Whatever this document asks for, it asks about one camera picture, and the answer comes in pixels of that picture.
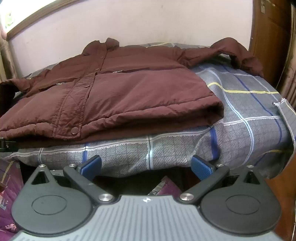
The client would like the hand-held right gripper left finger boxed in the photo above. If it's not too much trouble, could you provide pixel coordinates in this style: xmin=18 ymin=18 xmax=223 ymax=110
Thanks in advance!
xmin=30 ymin=155 xmax=114 ymax=206

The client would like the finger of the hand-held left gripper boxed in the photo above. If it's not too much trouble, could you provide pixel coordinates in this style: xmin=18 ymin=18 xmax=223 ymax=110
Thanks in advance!
xmin=0 ymin=137 xmax=20 ymax=152

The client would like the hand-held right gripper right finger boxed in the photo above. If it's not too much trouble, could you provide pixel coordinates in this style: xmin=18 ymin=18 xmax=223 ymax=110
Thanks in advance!
xmin=180 ymin=155 xmax=265 ymax=206

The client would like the maroon padded jacket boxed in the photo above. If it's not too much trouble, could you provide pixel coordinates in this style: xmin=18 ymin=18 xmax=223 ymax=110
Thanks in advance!
xmin=0 ymin=37 xmax=265 ymax=148

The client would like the magenta printed cloth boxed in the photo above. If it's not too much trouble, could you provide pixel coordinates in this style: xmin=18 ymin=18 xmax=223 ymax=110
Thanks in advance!
xmin=147 ymin=176 xmax=186 ymax=198

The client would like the grey checked bed sheet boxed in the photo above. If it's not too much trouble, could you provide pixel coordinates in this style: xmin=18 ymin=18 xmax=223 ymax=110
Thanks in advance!
xmin=0 ymin=42 xmax=296 ymax=179

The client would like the patterned beige curtain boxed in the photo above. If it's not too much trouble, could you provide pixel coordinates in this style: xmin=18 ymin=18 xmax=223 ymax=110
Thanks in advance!
xmin=280 ymin=32 xmax=296 ymax=100
xmin=0 ymin=22 xmax=15 ymax=82

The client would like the wooden door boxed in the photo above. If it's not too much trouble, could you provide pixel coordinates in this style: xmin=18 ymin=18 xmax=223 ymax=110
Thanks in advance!
xmin=248 ymin=0 xmax=293 ymax=91

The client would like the wooden window frame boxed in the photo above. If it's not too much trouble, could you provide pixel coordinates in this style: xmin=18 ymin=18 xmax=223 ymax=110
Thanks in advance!
xmin=6 ymin=0 xmax=84 ymax=42

